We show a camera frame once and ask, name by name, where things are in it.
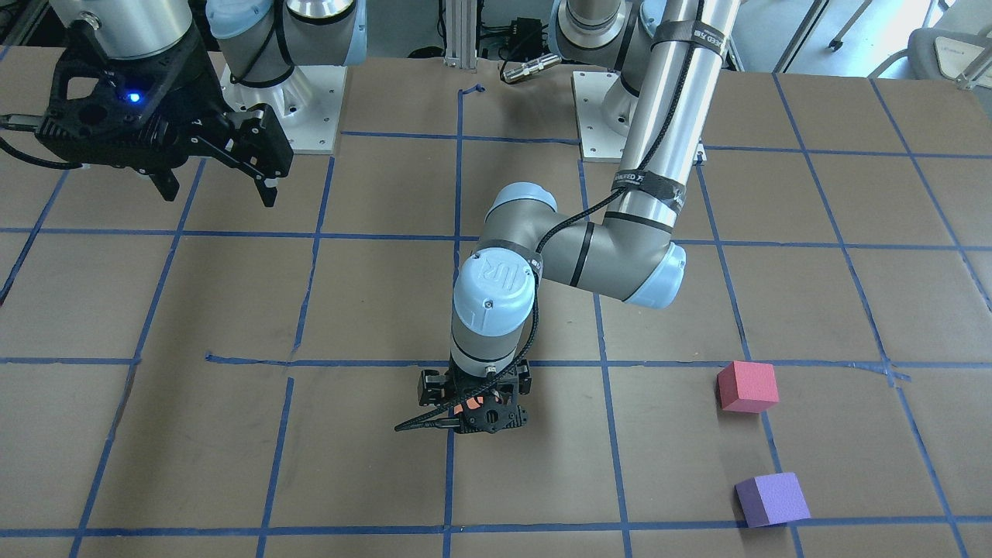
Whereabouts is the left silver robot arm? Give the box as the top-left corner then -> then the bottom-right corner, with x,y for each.
398,1 -> 740,433

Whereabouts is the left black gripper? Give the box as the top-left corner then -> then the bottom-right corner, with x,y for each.
417,358 -> 532,434

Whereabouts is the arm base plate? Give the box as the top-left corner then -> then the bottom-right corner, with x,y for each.
572,71 -> 708,165
221,66 -> 348,155

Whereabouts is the purple foam block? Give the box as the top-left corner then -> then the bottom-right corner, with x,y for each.
734,472 -> 812,529

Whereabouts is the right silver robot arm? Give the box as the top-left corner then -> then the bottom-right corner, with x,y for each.
27,1 -> 367,206

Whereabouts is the aluminium frame post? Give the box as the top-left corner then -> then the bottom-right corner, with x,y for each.
442,0 -> 480,73

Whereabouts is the orange foam block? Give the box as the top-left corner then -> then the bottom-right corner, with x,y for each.
453,393 -> 501,416

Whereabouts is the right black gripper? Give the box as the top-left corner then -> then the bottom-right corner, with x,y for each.
35,35 -> 294,208

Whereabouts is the red foam block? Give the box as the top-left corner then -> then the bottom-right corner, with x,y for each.
716,360 -> 780,414

